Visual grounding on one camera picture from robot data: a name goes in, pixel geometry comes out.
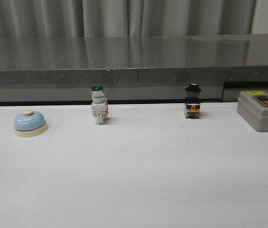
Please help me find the green pushbutton switch white body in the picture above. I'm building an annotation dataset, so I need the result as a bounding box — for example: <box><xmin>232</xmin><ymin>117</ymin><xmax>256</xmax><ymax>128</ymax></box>
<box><xmin>91</xmin><ymin>85</ymin><xmax>108</xmax><ymax>124</ymax></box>

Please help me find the black rotary selector switch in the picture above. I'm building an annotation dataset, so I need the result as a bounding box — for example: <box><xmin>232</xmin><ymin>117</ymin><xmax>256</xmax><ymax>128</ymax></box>
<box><xmin>184</xmin><ymin>83</ymin><xmax>202</xmax><ymax>119</ymax></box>

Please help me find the grey on off switch box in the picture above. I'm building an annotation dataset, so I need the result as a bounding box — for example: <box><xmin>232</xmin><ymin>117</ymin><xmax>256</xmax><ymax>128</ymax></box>
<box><xmin>237</xmin><ymin>91</ymin><xmax>268</xmax><ymax>132</ymax></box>

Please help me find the grey granite counter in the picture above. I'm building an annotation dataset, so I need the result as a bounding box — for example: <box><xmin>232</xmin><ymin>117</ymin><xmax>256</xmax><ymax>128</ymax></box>
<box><xmin>0</xmin><ymin>34</ymin><xmax>268</xmax><ymax>103</ymax></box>

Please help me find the blue call bell cream base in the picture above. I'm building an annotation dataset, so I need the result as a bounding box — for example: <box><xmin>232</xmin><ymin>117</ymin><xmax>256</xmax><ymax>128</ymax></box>
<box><xmin>14</xmin><ymin>109</ymin><xmax>48</xmax><ymax>138</ymax></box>

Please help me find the grey curtain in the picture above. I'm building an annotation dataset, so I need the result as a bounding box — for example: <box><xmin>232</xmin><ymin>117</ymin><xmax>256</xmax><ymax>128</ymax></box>
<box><xmin>0</xmin><ymin>0</ymin><xmax>268</xmax><ymax>38</ymax></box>

